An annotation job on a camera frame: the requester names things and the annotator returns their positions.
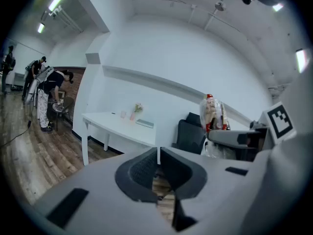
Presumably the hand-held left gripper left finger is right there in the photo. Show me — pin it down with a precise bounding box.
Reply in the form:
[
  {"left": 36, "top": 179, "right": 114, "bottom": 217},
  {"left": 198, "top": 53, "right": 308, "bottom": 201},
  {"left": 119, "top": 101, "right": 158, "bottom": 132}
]
[{"left": 31, "top": 146, "right": 177, "bottom": 235}]

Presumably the teal hardcover book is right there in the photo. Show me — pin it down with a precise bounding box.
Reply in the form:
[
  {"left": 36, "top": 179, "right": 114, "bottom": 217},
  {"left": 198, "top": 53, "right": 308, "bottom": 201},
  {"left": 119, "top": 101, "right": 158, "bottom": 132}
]
[{"left": 135, "top": 118, "right": 155, "bottom": 128}]

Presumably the brown wooden chair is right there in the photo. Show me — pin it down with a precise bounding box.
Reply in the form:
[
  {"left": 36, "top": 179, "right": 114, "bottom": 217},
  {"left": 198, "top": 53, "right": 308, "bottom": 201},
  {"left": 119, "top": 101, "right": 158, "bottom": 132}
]
[{"left": 52, "top": 96, "right": 74, "bottom": 132}]

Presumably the black floor cable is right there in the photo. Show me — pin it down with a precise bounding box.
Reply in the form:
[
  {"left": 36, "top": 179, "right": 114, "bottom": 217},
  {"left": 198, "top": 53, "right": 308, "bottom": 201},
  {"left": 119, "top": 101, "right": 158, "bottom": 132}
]
[{"left": 0, "top": 120, "right": 32, "bottom": 148}]

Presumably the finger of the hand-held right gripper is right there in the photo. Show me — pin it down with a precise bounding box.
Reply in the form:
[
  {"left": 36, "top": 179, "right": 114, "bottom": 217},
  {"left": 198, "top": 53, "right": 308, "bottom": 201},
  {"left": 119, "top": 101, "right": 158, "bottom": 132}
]
[{"left": 207, "top": 129, "right": 247, "bottom": 148}]

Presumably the white table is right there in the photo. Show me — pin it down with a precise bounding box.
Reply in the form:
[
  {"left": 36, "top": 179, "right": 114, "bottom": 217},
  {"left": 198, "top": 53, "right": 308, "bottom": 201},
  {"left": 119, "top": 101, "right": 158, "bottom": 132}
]
[{"left": 81, "top": 111, "right": 157, "bottom": 166}]

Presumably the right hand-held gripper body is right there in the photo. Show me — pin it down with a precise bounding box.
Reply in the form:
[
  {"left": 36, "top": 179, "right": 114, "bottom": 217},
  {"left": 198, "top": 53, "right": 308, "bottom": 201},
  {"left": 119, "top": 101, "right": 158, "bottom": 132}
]
[{"left": 238, "top": 101, "right": 297, "bottom": 162}]

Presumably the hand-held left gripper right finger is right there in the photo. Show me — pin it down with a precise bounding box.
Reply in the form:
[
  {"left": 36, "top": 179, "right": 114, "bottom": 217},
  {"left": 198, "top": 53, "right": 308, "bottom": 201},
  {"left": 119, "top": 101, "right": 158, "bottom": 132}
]
[{"left": 160, "top": 146, "right": 254, "bottom": 235}]

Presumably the black office chair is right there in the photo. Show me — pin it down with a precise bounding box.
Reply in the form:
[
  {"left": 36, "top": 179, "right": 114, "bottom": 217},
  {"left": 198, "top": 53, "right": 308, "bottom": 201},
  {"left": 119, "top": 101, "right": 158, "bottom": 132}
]
[{"left": 171, "top": 112, "right": 208, "bottom": 155}]

